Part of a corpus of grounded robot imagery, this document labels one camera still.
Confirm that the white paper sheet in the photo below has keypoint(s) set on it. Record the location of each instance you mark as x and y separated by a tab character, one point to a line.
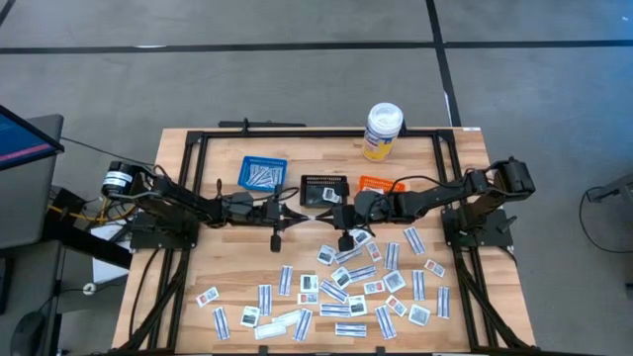
111	274

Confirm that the blue striped fabric bandage wrapper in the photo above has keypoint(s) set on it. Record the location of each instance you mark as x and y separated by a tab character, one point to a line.
302	324
265	299
391	255
385	322
278	175
350	329
221	323
443	301
347	255
252	176
414	240
285	281
419	285
269	176
334	291
334	310
362	273
260	176

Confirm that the white tape roll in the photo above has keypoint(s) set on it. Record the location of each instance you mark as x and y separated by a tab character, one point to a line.
89	288

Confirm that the plain white packet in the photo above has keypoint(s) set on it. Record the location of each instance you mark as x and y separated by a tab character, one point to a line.
287	317
270	330

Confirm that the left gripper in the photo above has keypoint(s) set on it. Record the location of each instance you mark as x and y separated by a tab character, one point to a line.
262	212

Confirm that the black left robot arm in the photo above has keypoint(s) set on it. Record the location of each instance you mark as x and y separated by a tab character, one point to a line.
168	193

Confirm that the grey metal stand foot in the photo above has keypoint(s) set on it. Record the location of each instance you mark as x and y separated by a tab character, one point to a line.
610	188

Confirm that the monitor with blue screen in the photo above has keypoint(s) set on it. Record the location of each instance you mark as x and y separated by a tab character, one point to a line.
20	141

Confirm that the orange plastic basket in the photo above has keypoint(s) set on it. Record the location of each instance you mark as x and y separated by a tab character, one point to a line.
390	184

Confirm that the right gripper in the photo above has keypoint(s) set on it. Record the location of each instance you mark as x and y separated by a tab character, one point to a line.
368	207

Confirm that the blue plastic basket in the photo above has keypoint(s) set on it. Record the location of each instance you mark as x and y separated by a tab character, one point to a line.
244	173

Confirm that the Lysol wipes canister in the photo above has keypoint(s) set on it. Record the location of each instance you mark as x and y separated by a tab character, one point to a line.
383	128

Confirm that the black plastic basket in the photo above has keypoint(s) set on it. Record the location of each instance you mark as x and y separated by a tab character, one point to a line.
311	193

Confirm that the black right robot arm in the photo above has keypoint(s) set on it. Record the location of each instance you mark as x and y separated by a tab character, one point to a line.
445	188

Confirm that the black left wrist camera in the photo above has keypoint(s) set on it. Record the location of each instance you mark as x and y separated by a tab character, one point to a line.
241	199

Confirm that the black diagonal beam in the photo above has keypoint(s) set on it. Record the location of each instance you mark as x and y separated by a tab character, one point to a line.
89	244

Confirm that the black computer mouse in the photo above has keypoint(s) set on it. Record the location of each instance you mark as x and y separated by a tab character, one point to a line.
27	333

